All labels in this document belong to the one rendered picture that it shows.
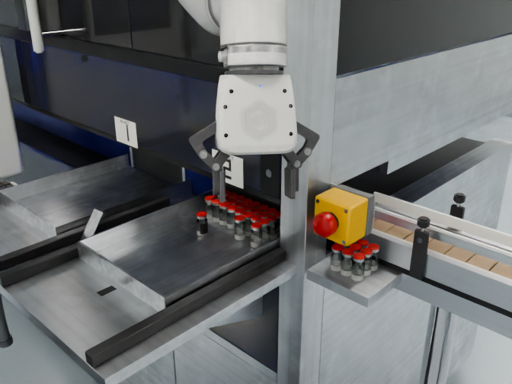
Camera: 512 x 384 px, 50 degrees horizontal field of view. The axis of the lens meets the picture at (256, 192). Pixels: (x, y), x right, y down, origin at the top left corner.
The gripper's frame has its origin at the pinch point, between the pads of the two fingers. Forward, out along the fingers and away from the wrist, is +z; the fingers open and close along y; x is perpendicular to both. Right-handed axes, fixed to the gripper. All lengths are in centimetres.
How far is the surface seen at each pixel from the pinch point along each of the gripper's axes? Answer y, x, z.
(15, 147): -52, 98, -1
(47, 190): -38, 65, 8
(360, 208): 19.3, 12.3, 5.3
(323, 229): 13.1, 12.1, 8.4
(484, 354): 107, 107, 83
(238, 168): 2.5, 31.1, 0.2
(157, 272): -13.2, 25.0, 17.5
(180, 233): -8.4, 38.6, 13.8
